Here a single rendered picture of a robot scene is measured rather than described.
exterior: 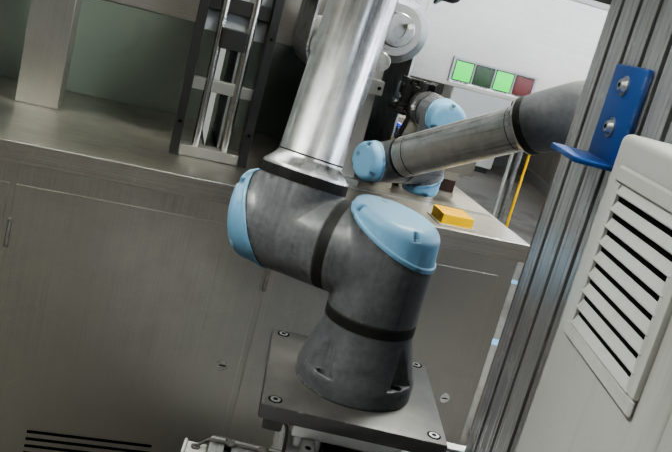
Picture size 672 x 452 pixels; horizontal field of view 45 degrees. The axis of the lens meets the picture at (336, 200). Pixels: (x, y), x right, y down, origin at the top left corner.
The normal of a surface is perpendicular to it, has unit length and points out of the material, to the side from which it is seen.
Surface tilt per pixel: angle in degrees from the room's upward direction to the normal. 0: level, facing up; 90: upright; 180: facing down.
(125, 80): 90
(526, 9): 90
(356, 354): 73
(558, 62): 90
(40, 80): 90
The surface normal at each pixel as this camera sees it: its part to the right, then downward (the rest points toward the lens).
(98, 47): 0.18, 0.27
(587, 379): -0.97, -0.24
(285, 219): -0.18, -0.14
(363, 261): -0.40, 0.04
